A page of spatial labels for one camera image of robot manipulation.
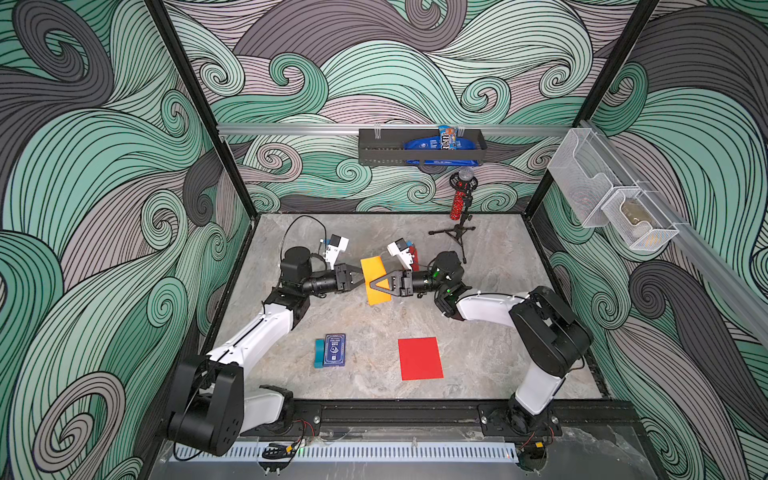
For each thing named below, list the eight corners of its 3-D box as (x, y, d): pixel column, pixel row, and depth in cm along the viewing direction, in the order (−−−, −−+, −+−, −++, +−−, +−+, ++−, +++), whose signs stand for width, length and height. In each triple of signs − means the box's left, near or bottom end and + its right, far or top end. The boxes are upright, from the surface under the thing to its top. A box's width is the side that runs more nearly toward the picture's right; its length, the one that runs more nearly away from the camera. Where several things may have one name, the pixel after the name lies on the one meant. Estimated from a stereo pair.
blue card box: (322, 366, 84) (321, 363, 82) (326, 336, 90) (325, 333, 88) (345, 366, 84) (344, 363, 82) (347, 336, 90) (346, 333, 88)
